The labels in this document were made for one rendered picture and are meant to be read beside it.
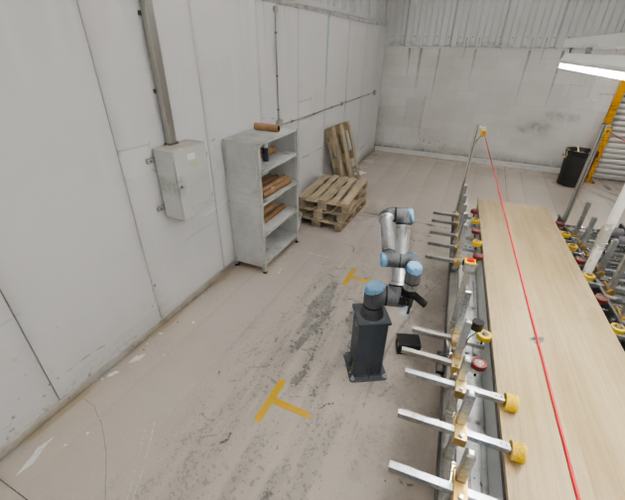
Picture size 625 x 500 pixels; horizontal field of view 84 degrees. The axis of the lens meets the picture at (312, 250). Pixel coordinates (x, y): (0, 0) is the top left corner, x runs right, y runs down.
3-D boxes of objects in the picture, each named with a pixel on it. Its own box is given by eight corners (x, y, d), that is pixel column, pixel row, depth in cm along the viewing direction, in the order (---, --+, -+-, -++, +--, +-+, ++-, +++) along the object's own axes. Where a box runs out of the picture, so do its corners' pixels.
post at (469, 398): (443, 458, 167) (467, 393, 143) (443, 451, 170) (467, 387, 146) (450, 461, 166) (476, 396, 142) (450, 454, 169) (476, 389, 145)
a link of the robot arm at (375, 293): (362, 296, 274) (364, 278, 265) (384, 298, 272) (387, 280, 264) (362, 309, 261) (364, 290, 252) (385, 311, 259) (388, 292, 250)
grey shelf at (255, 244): (235, 265, 437) (220, 139, 359) (271, 235, 508) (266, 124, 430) (266, 274, 422) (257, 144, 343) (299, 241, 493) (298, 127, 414)
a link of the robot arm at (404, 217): (384, 304, 269) (392, 207, 269) (408, 307, 267) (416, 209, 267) (387, 308, 254) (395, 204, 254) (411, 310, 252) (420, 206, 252)
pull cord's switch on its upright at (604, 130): (561, 230, 379) (605, 125, 323) (558, 225, 391) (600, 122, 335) (568, 232, 376) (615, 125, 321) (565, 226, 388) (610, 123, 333)
